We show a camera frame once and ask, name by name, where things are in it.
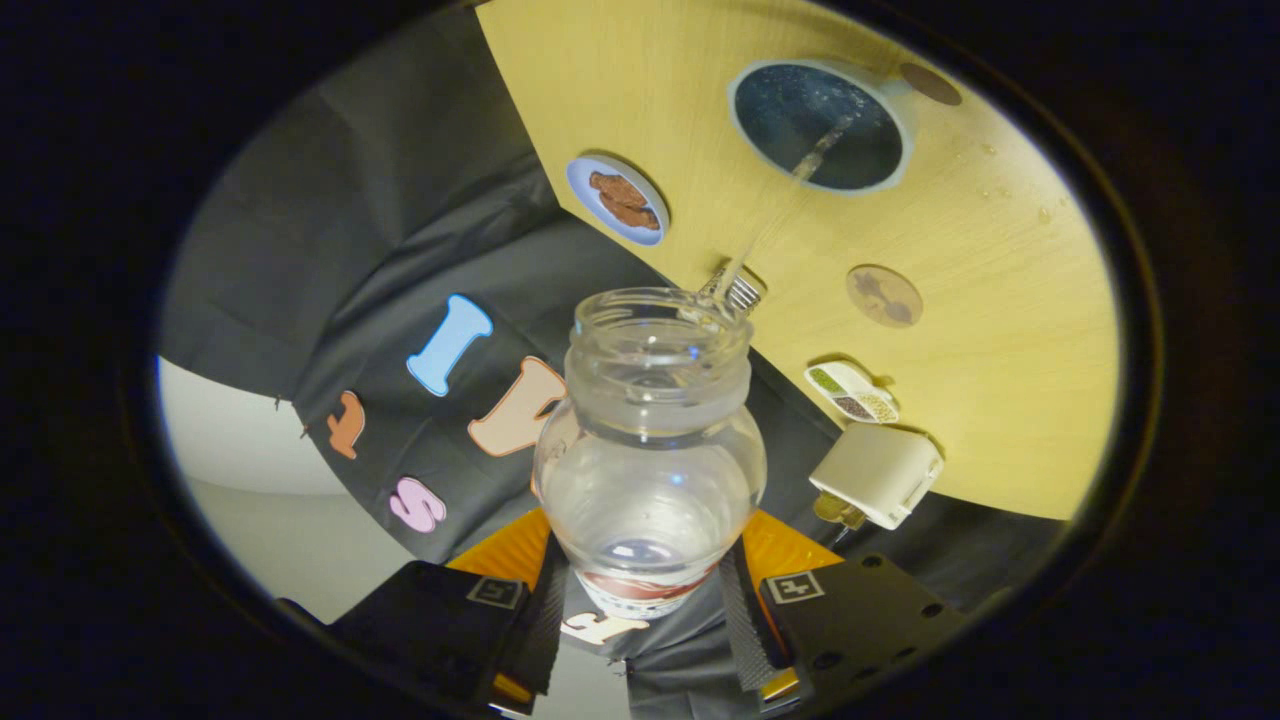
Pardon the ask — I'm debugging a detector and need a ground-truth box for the wooden table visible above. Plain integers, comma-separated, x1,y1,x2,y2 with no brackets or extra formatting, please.
476,0,1121,521

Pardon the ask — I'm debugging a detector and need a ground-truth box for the clear glass juice bottle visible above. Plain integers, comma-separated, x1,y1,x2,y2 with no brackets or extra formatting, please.
532,288,768,621

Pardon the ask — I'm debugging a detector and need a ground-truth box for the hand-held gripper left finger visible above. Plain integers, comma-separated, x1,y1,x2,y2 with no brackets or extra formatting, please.
328,508,571,716

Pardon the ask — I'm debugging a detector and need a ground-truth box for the white rectangular box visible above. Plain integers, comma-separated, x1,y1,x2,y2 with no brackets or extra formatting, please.
808,422,945,531

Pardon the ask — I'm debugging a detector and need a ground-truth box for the white divided seed dish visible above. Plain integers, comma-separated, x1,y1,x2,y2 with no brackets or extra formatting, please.
804,360,901,425

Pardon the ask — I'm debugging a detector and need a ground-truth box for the clear juice stream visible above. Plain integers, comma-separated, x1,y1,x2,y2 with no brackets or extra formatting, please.
700,112,861,313

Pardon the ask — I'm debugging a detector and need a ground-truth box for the dark brown round coaster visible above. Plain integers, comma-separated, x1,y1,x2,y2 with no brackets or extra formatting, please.
898,62,963,107

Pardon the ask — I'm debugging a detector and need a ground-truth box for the small blue round plate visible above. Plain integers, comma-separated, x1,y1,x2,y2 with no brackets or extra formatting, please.
566,153,671,247

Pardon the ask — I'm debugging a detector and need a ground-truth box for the blue grey cup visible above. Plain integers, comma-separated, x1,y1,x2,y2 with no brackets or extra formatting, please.
727,58,917,195

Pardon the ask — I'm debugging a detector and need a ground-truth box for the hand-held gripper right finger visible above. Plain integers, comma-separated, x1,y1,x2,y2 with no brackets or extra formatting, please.
718,510,971,713

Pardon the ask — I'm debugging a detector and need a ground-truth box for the small olive yellow object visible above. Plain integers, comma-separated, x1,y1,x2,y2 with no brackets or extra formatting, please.
812,492,869,530

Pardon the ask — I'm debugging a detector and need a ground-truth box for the black backdrop cloth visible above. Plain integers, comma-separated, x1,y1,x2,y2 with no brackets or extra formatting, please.
160,5,1066,720

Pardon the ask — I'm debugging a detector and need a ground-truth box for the printed cork coaster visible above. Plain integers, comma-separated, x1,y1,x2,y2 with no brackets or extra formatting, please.
846,264,924,329

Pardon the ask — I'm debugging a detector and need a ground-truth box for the brown food piece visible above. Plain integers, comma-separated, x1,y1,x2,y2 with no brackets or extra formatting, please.
588,170,649,209
600,196,662,232

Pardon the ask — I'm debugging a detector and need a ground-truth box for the silver metal fork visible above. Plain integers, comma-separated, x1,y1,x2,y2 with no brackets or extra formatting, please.
700,265,767,314

